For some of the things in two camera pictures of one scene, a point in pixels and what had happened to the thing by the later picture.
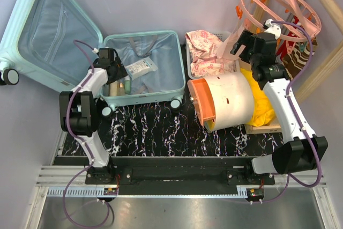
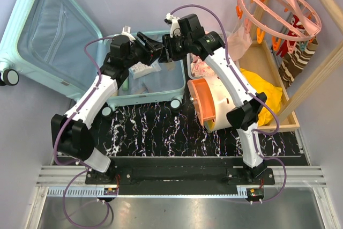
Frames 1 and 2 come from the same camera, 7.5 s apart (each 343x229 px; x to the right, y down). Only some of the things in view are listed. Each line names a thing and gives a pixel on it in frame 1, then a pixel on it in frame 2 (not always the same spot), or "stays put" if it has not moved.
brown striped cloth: (295, 63) stays put
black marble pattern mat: (162, 131) stays put
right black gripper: (246, 38) to (167, 54)
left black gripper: (121, 72) to (150, 56)
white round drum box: (223, 101) stays put
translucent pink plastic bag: (224, 49) stays put
